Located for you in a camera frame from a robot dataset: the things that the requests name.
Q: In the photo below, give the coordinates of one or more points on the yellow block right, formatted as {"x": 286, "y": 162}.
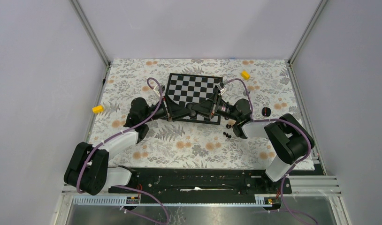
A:
{"x": 245, "y": 75}

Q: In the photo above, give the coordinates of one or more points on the black earbud pair lower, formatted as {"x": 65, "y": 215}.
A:
{"x": 227, "y": 135}

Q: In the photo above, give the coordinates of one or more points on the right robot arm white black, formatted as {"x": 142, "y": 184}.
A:
{"x": 289, "y": 139}

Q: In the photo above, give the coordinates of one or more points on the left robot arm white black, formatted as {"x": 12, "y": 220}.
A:
{"x": 88, "y": 169}

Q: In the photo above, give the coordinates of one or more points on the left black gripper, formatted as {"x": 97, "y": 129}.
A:
{"x": 174, "y": 110}

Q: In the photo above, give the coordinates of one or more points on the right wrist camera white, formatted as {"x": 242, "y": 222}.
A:
{"x": 221, "y": 88}

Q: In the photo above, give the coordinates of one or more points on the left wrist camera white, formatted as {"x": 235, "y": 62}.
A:
{"x": 159, "y": 91}

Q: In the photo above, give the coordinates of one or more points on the black white checkerboard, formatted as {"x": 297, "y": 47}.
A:
{"x": 186, "y": 89}

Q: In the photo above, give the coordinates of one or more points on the yellow block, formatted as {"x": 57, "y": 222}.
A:
{"x": 245, "y": 75}
{"x": 97, "y": 109}

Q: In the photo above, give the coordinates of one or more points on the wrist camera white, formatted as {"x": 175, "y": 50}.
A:
{"x": 159, "y": 91}
{"x": 221, "y": 88}

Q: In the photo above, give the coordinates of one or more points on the black earbud charging case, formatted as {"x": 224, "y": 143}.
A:
{"x": 266, "y": 111}

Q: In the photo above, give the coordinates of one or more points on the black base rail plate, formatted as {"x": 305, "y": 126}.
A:
{"x": 170, "y": 185}

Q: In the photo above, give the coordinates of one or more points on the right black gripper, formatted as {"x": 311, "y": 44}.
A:
{"x": 210, "y": 107}

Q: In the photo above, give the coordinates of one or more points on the floral patterned table mat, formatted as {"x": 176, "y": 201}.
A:
{"x": 180, "y": 144}

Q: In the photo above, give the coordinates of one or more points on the yellow block left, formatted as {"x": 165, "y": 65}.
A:
{"x": 97, "y": 109}

